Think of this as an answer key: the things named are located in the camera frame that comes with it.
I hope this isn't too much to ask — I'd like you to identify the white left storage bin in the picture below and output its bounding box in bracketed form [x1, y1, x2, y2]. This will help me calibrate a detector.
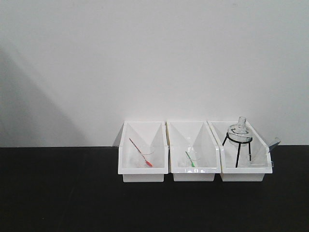
[118, 121, 169, 183]

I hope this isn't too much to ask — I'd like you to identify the white storage bin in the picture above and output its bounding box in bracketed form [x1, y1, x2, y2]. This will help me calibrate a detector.
[207, 121, 272, 182]
[118, 121, 169, 183]
[167, 121, 221, 182]

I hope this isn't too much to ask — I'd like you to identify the small clear dish left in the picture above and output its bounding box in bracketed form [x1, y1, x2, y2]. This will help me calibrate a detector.
[138, 145, 155, 156]

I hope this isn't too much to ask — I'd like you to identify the small clear dish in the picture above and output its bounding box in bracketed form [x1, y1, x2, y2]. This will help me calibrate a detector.
[138, 145, 155, 156]
[185, 145, 200, 167]

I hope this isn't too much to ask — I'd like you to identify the red spatula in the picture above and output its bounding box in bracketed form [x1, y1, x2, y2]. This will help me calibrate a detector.
[129, 138, 153, 167]

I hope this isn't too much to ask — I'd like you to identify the white middle storage bin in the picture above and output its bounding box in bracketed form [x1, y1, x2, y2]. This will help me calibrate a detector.
[167, 121, 221, 182]

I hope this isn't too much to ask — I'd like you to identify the small clear dish middle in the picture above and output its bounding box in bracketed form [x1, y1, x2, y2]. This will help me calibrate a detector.
[185, 145, 200, 167]

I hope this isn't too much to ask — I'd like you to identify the green spatula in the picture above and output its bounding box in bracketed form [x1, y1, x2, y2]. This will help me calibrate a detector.
[185, 151, 195, 167]

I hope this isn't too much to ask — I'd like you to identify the clear round-bottom flask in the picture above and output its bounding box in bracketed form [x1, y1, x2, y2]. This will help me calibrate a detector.
[227, 116, 253, 146]

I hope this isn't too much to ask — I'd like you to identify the white right storage bin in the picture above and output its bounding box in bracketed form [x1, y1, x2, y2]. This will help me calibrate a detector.
[207, 121, 272, 182]

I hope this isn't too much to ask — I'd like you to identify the black wire tripod stand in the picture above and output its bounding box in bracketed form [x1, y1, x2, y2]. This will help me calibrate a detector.
[222, 132, 253, 168]

